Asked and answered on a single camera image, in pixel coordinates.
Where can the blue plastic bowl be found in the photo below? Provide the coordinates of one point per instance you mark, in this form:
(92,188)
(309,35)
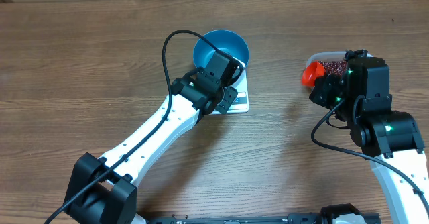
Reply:
(227,41)

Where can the red adzuki beans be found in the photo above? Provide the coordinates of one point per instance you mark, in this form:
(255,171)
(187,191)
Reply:
(337,68)

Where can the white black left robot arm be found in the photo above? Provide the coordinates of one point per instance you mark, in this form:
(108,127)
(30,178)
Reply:
(104,189)

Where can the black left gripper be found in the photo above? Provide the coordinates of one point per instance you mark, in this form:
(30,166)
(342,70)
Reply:
(231,94)

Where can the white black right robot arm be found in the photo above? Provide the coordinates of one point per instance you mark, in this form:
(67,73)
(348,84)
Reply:
(356,92)

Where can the clear plastic food container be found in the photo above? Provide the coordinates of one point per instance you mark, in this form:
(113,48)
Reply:
(330,56)

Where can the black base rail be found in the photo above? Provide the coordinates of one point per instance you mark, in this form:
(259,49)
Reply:
(342,213)

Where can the white digital kitchen scale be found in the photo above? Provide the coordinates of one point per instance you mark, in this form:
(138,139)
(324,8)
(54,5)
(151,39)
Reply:
(242,96)

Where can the orange measuring scoop blue handle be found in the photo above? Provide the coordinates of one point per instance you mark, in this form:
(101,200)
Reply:
(313,71)

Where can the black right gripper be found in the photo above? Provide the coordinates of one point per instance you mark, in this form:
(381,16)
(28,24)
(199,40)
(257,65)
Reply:
(322,92)

